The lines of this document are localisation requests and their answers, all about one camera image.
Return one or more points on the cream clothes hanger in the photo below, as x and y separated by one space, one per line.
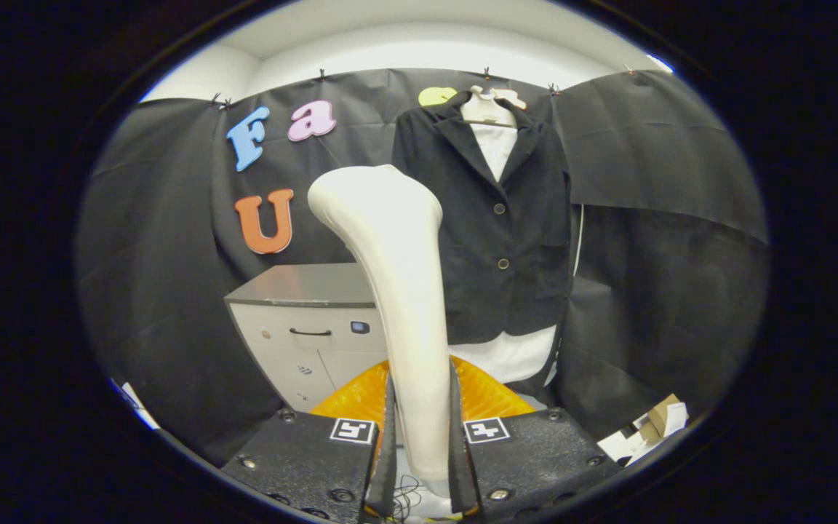
487 109

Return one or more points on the black blazer jacket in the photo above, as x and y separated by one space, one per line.
506 218

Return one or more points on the white cardboard box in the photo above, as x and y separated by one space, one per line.
619 444

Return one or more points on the grey drawer cabinet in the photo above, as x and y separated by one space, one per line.
295 364

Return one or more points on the black backdrop cloth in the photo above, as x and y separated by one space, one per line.
652 160

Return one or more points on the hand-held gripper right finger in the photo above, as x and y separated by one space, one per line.
463 473

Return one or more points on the brown cardboard box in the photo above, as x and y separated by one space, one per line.
660 415

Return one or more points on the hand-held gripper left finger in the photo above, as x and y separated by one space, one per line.
384 466

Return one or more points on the small ceiling light panel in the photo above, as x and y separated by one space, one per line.
660 64

